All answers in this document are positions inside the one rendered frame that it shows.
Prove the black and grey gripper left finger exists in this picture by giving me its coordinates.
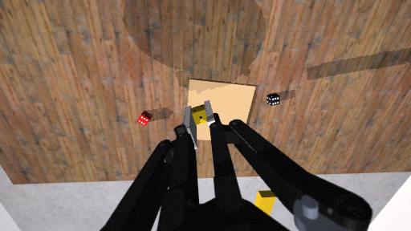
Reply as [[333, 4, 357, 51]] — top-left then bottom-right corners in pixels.
[[100, 106, 199, 231]]

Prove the black die with white pips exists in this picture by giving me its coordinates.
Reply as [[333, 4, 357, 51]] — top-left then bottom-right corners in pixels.
[[267, 93, 280, 106]]

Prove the tan flat mat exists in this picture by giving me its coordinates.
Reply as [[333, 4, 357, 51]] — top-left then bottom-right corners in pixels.
[[188, 79, 255, 140]]

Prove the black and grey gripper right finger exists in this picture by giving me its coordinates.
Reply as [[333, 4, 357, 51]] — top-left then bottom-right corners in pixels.
[[204, 100, 372, 231]]

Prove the red die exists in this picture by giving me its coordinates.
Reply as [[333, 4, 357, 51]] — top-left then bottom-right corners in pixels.
[[137, 111, 152, 126]]

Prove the yellow die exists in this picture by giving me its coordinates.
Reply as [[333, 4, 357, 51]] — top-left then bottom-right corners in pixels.
[[192, 104, 207, 125]]

